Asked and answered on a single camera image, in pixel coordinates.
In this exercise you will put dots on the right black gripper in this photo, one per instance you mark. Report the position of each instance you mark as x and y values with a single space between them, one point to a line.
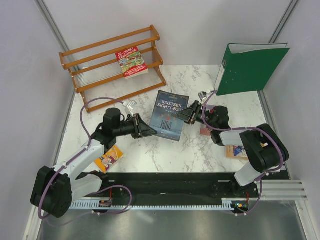
189 115

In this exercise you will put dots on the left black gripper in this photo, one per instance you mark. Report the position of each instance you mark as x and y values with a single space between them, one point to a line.
141 130

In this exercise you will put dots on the blue Nineteen Eighty-Four book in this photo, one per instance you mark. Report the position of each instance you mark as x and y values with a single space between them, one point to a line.
163 118

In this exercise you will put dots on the purple castle cover book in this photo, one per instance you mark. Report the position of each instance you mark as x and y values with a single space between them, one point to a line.
204 130

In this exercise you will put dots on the red Treehouse book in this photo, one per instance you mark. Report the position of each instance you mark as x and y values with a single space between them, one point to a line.
131 62

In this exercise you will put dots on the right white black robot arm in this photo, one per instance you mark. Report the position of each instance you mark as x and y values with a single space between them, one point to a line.
265 151

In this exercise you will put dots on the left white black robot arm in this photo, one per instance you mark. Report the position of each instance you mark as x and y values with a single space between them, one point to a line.
57 187

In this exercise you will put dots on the yellow Roald Dahl book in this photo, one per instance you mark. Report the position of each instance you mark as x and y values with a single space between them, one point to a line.
108 160

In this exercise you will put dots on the brown cover book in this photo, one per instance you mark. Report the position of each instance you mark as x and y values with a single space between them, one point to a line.
236 152

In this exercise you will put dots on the wooden two-tier book rack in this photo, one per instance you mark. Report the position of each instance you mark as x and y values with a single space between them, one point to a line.
95 67

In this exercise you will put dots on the green lever arch binder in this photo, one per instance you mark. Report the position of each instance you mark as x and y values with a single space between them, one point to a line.
248 67

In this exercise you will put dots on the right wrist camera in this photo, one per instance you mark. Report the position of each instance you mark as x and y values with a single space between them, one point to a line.
203 95

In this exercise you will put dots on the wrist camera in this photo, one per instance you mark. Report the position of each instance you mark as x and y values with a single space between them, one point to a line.
130 107
203 95

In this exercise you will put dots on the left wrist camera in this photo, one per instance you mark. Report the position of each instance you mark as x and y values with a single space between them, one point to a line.
130 107

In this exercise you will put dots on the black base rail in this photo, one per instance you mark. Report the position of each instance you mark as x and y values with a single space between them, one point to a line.
169 189

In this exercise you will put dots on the white slotted cable duct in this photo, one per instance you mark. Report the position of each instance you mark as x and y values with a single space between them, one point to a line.
101 204

